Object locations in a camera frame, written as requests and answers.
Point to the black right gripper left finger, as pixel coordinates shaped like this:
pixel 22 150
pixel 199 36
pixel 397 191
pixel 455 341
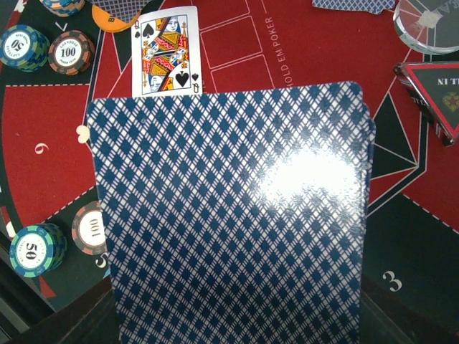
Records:
pixel 90 319

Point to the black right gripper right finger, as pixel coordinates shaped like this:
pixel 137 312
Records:
pixel 384 319

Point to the brown chip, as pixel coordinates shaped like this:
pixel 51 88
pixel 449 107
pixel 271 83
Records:
pixel 71 53
pixel 88 231

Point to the green chips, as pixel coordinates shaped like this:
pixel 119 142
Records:
pixel 24 48
pixel 37 249

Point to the grey card deck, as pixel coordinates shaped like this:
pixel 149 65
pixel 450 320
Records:
pixel 235 217

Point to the black triangular token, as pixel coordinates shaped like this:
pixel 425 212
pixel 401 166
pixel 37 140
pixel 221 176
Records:
pixel 433 87

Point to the queen of spades card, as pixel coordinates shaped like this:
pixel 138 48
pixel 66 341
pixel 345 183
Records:
pixel 166 55

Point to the clear round dealer puck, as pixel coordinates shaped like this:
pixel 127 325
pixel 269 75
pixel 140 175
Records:
pixel 429 27

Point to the orange round button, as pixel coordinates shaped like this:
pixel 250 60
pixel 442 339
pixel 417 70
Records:
pixel 109 23

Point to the blue white chips seat seven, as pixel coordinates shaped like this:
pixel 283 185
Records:
pixel 63 8

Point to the round red black poker mat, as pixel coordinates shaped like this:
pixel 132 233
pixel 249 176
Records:
pixel 69 140

